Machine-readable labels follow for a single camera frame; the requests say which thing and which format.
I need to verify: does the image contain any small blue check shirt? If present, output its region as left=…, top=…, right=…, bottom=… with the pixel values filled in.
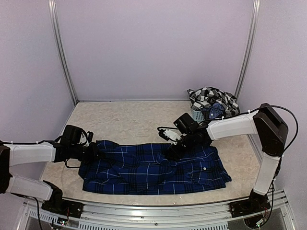
left=201, top=103, right=225, bottom=120

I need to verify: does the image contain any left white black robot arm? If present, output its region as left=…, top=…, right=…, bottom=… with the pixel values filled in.
left=0, top=125, right=104, bottom=213

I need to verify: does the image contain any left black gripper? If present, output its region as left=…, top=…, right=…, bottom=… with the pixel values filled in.
left=70, top=141, right=105, bottom=164

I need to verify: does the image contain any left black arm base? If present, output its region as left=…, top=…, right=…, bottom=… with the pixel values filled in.
left=42, top=180, right=84, bottom=219

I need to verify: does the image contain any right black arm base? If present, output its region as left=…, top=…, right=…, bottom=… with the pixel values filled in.
left=229, top=189, right=271, bottom=218

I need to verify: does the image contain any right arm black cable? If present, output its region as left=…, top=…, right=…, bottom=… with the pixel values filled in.
left=251, top=105, right=299, bottom=156

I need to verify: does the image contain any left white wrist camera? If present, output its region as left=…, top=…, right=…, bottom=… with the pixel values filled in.
left=85, top=131, right=94, bottom=146

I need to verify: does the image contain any black white checkered shirt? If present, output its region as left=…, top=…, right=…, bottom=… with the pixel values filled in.
left=187, top=87, right=240, bottom=117

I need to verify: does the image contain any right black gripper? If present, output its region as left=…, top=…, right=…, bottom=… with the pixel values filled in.
left=165, top=132, right=196, bottom=161

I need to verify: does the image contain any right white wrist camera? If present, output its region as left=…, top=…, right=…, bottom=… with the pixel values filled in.
left=158, top=128, right=181, bottom=144

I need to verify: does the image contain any front aluminium rail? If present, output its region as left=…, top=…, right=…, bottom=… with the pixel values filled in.
left=23, top=189, right=292, bottom=230

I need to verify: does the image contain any left aluminium frame post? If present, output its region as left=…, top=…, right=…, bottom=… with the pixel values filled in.
left=48, top=0, right=79, bottom=106

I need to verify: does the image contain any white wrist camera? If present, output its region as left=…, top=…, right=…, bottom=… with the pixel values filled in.
left=85, top=131, right=94, bottom=146
left=158, top=128, right=181, bottom=144

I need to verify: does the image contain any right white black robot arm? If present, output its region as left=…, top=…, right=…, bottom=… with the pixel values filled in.
left=159, top=103, right=289, bottom=213

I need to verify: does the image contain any right aluminium frame post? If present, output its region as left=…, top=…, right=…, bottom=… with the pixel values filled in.
left=235, top=0, right=261, bottom=99

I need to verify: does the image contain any blue plaid long sleeve shirt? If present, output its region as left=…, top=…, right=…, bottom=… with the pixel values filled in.
left=78, top=140, right=232, bottom=195

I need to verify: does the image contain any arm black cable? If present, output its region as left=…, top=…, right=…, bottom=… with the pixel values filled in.
left=251, top=105, right=299, bottom=156
left=64, top=158, right=82, bottom=169

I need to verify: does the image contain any aluminium frame post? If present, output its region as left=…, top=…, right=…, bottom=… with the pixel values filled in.
left=235, top=0, right=261, bottom=99
left=48, top=0, right=79, bottom=106

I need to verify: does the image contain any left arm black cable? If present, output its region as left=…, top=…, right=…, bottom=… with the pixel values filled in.
left=64, top=158, right=82, bottom=169

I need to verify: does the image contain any light blue plastic basket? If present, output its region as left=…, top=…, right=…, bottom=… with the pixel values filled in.
left=191, top=109, right=209, bottom=122

